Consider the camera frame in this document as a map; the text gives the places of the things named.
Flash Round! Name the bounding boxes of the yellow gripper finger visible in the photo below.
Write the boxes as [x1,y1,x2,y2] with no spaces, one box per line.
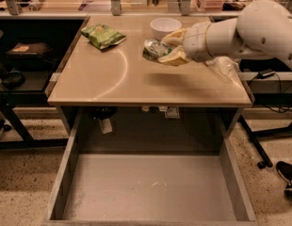
[161,28,187,45]
[157,46,190,66]

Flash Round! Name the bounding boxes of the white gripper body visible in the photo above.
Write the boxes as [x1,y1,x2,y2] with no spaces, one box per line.
[183,22,213,62]

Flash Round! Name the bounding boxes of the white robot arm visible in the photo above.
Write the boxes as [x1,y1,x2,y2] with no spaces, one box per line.
[162,0,292,71]

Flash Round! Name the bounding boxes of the grey open drawer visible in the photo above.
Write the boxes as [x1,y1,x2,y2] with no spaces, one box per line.
[41,108,257,226]

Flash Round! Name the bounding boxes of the white bowl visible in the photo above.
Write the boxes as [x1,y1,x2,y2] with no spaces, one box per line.
[150,18,182,40]

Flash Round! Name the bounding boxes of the clear plastic water bottle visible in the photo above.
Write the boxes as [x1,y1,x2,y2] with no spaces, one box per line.
[205,56,240,85]

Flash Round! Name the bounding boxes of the green chip bag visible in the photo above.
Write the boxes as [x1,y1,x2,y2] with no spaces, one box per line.
[81,24,126,50]

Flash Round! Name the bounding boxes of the black power adapter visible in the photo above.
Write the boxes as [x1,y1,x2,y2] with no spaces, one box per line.
[257,69,275,79]

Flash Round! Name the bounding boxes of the white paper tag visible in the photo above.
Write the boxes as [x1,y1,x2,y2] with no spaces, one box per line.
[99,119,113,134]

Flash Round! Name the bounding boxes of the black shoe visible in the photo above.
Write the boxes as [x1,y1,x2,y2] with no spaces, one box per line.
[276,161,292,198]

